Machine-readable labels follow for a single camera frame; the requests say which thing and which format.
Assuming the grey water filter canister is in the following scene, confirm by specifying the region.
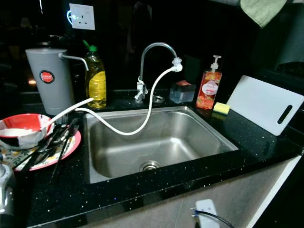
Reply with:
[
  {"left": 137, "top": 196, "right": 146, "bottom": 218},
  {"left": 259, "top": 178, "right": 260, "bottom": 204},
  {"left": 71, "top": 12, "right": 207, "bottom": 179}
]
[{"left": 25, "top": 48, "right": 90, "bottom": 116}]

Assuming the black fork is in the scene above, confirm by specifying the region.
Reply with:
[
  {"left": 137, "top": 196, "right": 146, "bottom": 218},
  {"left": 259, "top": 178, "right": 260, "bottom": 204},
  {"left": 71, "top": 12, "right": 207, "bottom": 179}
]
[{"left": 50, "top": 119, "right": 80, "bottom": 181}]

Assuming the white plastic cutting board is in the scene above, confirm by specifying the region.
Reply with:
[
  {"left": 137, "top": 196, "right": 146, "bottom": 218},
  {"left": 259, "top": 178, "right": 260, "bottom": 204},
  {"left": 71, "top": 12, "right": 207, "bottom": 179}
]
[{"left": 227, "top": 75, "right": 304, "bottom": 137}]

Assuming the steel sink drain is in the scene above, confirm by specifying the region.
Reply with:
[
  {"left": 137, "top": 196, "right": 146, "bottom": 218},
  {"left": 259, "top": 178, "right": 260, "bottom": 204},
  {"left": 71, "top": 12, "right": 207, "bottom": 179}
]
[{"left": 140, "top": 161, "right": 162, "bottom": 173}]

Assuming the pink floral plate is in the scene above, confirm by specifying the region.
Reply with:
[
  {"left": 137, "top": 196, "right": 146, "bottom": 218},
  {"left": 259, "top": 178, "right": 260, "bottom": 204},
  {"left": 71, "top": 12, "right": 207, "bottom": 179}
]
[{"left": 0, "top": 127, "right": 82, "bottom": 172}]

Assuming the white wall socket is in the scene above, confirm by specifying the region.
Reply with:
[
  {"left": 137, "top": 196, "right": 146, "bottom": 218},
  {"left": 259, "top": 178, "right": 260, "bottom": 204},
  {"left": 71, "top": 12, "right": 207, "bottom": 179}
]
[{"left": 69, "top": 3, "right": 95, "bottom": 30}]

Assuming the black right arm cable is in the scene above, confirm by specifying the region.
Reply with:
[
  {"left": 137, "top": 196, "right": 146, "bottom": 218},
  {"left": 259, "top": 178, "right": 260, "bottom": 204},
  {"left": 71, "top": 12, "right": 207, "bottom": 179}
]
[{"left": 190, "top": 208, "right": 238, "bottom": 228}]

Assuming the yellow dish soap bottle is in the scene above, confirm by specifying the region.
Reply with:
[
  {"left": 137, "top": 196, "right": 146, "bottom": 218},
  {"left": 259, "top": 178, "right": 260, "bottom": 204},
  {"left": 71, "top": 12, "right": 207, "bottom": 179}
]
[{"left": 83, "top": 40, "right": 107, "bottom": 110}]

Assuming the clear plastic soap container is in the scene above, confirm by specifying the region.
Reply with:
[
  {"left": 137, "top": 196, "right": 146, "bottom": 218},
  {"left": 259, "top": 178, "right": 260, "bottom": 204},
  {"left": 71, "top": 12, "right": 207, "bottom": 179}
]
[{"left": 169, "top": 80, "right": 197, "bottom": 105}]

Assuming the yellow sponge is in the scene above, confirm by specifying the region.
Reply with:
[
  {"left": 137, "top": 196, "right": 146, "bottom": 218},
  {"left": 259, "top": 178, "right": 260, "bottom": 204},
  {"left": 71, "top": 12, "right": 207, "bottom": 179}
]
[{"left": 213, "top": 102, "right": 231, "bottom": 116}]

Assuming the white flexible hose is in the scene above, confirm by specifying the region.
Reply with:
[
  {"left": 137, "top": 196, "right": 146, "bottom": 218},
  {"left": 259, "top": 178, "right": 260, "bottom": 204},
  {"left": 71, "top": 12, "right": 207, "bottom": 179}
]
[{"left": 50, "top": 64, "right": 183, "bottom": 137}]

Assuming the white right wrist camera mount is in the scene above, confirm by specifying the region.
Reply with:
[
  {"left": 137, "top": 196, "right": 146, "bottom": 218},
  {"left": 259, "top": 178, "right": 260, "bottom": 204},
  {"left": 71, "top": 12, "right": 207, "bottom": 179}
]
[{"left": 196, "top": 199, "right": 220, "bottom": 228}]

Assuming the green towel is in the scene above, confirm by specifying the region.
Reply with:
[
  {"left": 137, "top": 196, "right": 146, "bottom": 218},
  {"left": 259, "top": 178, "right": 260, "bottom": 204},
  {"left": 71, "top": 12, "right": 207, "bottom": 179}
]
[{"left": 240, "top": 0, "right": 288, "bottom": 29}]

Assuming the beige cabinet front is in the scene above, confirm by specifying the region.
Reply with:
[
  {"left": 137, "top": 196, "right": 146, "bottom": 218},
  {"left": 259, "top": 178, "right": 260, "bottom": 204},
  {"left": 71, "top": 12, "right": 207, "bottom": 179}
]
[{"left": 81, "top": 157, "right": 303, "bottom": 228}]

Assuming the red hand soap pump bottle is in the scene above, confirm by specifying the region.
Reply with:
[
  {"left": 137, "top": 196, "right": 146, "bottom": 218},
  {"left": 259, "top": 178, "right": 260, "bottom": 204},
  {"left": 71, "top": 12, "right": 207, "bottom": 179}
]
[{"left": 196, "top": 55, "right": 223, "bottom": 111}]

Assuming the stainless steel sink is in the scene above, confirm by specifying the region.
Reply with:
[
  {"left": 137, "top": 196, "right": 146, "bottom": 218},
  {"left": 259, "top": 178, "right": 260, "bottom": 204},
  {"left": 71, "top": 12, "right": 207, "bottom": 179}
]
[{"left": 83, "top": 106, "right": 239, "bottom": 185}]

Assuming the red and white bowl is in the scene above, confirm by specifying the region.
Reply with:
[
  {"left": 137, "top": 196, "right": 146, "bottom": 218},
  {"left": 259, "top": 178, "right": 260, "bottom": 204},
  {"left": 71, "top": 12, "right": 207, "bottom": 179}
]
[{"left": 0, "top": 114, "right": 56, "bottom": 149}]

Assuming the chrome gooseneck faucet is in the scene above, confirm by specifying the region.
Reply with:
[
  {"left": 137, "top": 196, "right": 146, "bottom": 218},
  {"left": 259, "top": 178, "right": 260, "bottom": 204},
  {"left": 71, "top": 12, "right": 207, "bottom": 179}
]
[{"left": 135, "top": 42, "right": 183, "bottom": 104}]

